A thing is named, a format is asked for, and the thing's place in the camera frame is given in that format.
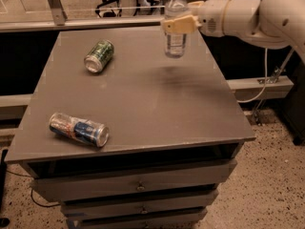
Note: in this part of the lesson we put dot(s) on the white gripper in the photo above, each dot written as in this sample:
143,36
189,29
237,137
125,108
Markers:
211,18

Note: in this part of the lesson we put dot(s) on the clear blue-labelled plastic bottle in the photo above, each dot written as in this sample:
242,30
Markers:
175,37

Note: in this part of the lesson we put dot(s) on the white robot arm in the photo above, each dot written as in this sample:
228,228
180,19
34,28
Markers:
271,24

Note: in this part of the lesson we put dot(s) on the green soda can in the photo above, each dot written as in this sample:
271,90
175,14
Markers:
99,56

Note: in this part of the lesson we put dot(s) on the blue and silver can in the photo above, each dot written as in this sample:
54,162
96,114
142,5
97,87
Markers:
81,130

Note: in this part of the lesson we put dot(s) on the black office chair base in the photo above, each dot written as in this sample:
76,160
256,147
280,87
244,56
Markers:
109,8

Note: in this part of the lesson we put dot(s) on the grey drawer cabinet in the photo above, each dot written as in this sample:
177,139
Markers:
159,111

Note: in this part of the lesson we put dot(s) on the top grey drawer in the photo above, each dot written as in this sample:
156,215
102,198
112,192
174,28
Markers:
134,181

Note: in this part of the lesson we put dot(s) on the grey drawer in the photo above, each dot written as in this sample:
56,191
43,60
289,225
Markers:
151,220
142,203
134,181

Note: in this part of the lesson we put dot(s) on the middle grey drawer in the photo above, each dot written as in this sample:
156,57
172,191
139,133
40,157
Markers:
142,203

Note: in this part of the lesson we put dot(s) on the bottom grey drawer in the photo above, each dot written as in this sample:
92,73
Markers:
151,220

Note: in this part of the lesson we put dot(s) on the black stand at left edge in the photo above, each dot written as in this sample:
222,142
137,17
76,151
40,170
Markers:
3,169

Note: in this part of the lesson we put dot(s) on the upper metal rail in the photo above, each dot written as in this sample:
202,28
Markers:
83,24

